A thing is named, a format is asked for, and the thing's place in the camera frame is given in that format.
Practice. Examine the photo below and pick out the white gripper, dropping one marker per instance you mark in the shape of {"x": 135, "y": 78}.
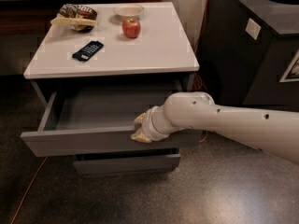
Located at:
{"x": 149, "y": 122}

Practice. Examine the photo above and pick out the red apple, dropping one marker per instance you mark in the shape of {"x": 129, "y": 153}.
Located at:
{"x": 131, "y": 28}

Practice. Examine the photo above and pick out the grey top drawer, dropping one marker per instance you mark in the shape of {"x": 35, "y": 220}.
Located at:
{"x": 98, "y": 117}

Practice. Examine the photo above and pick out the grey drawer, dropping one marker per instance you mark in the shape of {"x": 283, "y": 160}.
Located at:
{"x": 98, "y": 117}
{"x": 127, "y": 162}

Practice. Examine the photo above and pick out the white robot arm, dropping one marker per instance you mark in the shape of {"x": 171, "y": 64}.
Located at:
{"x": 274, "y": 132}

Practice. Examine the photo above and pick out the grey bottom drawer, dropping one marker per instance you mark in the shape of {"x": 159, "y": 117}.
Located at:
{"x": 127, "y": 162}

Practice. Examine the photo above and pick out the grey drawer cabinet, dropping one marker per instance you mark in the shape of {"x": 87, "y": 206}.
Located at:
{"x": 161, "y": 53}

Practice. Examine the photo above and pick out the dark blue snack bar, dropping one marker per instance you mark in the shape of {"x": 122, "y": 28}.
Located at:
{"x": 85, "y": 53}

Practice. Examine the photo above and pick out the white bowl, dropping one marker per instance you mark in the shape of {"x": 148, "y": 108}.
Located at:
{"x": 129, "y": 11}

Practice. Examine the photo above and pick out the brown chip bag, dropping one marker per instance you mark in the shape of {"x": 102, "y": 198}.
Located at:
{"x": 81, "y": 17}

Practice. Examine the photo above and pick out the black waste bin cabinet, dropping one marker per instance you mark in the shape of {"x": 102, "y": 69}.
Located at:
{"x": 244, "y": 50}

